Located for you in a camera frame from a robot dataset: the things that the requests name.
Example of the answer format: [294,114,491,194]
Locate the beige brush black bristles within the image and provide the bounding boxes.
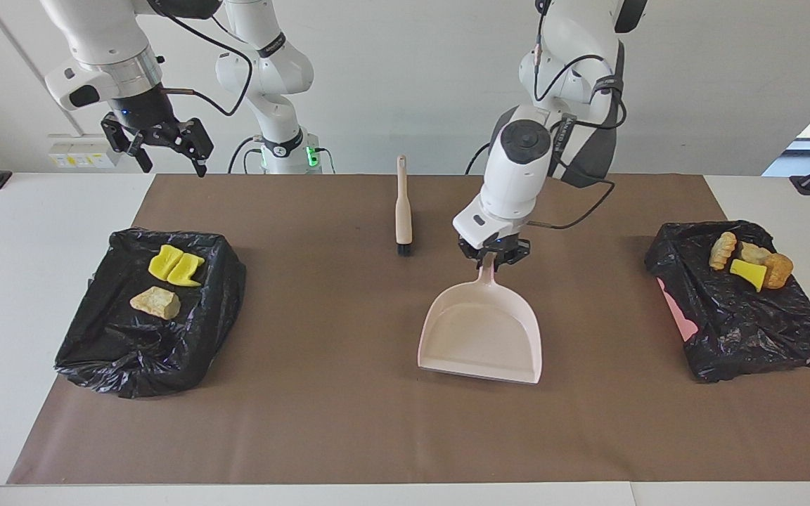
[395,155,414,257]

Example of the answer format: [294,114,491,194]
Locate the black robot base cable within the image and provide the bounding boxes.
[228,137,265,174]
[465,143,491,175]

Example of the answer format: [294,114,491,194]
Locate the pink trash bin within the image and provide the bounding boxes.
[656,276,698,345]

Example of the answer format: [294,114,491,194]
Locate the yellow sponge piece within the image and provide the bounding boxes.
[148,244,184,280]
[730,259,768,292]
[167,253,206,287]

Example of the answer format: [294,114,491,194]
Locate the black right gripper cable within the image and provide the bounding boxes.
[145,0,255,118]

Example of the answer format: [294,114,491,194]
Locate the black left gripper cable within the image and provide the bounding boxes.
[526,0,627,231]

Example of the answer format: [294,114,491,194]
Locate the brown bread roll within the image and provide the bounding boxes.
[762,253,795,290]

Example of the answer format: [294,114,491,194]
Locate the black plastic trash bag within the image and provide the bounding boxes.
[53,226,247,400]
[644,220,810,384]

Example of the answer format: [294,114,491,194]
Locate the white wall socket box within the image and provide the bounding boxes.
[48,134,123,169]

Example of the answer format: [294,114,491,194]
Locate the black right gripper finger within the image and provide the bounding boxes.
[179,118,214,178]
[101,116,153,174]

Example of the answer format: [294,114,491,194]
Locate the brown paper table mat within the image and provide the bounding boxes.
[6,174,810,486]

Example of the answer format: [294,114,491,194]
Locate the pink plastic dustpan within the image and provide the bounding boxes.
[417,252,543,385]

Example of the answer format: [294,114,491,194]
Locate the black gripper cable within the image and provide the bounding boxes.
[145,0,255,118]
[526,0,627,231]

